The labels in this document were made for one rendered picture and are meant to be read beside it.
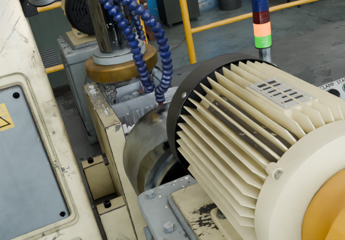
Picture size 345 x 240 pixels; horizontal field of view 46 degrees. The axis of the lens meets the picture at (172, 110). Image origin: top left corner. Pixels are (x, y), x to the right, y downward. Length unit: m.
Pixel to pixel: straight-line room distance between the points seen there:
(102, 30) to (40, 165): 0.33
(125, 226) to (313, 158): 0.77
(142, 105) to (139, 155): 0.22
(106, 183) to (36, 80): 0.54
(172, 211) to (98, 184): 0.68
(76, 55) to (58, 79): 2.87
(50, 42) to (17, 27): 3.42
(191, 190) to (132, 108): 0.45
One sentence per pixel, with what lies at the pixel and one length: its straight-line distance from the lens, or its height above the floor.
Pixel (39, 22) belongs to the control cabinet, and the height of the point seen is 0.79.
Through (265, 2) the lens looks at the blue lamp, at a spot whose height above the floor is 1.19.
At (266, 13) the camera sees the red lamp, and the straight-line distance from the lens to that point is 1.49.
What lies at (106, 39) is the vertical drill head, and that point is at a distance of 0.96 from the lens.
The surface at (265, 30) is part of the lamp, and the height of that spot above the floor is 1.10.
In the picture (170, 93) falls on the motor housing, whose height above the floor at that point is 1.11.
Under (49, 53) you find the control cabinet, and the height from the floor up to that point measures 0.48.
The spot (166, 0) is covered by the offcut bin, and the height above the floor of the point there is 0.40.
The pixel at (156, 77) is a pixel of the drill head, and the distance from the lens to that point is 1.24.
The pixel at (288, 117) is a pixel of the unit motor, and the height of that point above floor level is 1.36.
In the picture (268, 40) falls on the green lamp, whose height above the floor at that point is 1.06.
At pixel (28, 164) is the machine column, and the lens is 0.88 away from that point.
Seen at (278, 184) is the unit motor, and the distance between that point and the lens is 0.35.
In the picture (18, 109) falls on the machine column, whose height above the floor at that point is 1.26.
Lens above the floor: 1.55
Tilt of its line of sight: 26 degrees down
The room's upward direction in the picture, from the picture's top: 12 degrees counter-clockwise
